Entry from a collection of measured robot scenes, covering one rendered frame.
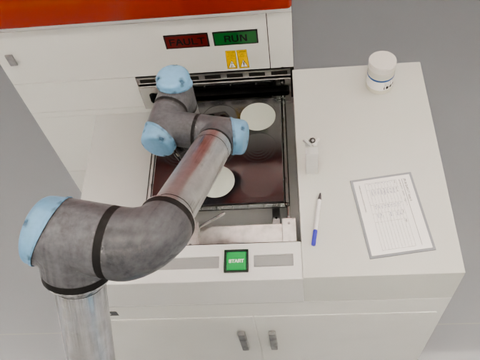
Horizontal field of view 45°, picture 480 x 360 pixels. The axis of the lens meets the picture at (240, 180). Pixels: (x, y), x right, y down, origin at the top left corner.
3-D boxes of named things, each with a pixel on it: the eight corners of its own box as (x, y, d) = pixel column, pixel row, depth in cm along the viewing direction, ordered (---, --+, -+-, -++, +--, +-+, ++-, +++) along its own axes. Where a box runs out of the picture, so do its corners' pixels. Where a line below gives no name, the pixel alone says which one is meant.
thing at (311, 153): (303, 155, 146) (302, 122, 135) (318, 154, 146) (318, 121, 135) (303, 175, 143) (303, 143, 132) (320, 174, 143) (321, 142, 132)
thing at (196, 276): (88, 273, 151) (69, 249, 139) (301, 266, 146) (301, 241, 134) (83, 307, 146) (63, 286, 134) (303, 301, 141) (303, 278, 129)
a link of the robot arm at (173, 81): (148, 88, 123) (159, 58, 127) (158, 120, 132) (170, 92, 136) (183, 92, 121) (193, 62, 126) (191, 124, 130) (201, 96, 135)
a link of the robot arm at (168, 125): (185, 141, 116) (200, 99, 122) (133, 134, 119) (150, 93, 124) (192, 163, 123) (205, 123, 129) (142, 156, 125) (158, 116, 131)
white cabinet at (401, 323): (154, 236, 249) (95, 116, 180) (383, 227, 240) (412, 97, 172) (138, 391, 214) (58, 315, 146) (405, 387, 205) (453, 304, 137)
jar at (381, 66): (364, 76, 158) (367, 51, 150) (391, 74, 158) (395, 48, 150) (367, 96, 155) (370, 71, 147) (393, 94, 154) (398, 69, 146)
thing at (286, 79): (146, 105, 177) (138, 83, 169) (291, 96, 173) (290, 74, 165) (146, 109, 176) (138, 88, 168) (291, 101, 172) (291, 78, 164)
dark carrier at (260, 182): (162, 106, 169) (161, 104, 169) (280, 98, 166) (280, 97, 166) (151, 208, 151) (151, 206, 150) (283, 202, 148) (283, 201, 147)
